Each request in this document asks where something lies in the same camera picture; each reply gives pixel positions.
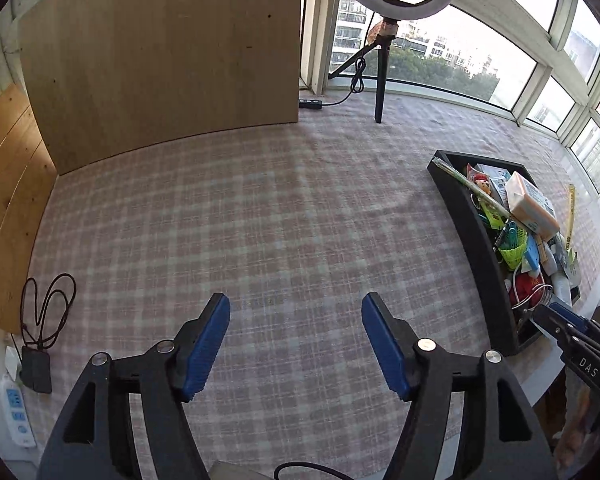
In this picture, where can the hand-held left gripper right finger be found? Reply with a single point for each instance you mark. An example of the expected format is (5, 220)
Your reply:
(382, 350)

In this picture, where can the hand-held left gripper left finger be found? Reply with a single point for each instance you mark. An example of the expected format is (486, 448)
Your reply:
(207, 345)

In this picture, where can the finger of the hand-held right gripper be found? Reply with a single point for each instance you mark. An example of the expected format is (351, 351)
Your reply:
(552, 325)
(572, 316)

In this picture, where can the black storage container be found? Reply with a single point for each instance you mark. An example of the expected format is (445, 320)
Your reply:
(475, 260)

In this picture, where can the small white bottle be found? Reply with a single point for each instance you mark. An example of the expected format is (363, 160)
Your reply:
(561, 285)

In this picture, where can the red white packet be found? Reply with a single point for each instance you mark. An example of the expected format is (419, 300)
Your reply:
(524, 287)

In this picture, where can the green lattice basket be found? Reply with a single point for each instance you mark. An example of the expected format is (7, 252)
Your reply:
(512, 255)

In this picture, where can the yellow measuring tape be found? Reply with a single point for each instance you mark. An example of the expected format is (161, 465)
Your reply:
(571, 220)

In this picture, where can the beige tissue packet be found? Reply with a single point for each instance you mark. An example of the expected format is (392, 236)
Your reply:
(530, 205)

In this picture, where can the cartoon doll packet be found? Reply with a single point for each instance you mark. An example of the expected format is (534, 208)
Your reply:
(480, 182)

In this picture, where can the black power adapter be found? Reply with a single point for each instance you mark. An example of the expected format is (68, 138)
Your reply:
(36, 370)

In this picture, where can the green yellow stick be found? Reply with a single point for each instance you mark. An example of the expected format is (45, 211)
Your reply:
(450, 170)

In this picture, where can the white power strip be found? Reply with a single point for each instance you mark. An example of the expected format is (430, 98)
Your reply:
(17, 410)

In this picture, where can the wooden side panel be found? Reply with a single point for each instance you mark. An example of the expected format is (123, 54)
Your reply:
(10, 210)

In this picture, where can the black tripod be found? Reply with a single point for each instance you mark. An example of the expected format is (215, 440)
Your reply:
(381, 85)

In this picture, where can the large wooden board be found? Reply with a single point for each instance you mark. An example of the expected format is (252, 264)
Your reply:
(155, 60)

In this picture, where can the white wall plug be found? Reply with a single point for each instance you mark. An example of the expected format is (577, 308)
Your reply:
(12, 362)

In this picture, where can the white window frame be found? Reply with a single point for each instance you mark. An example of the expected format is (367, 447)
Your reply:
(550, 67)

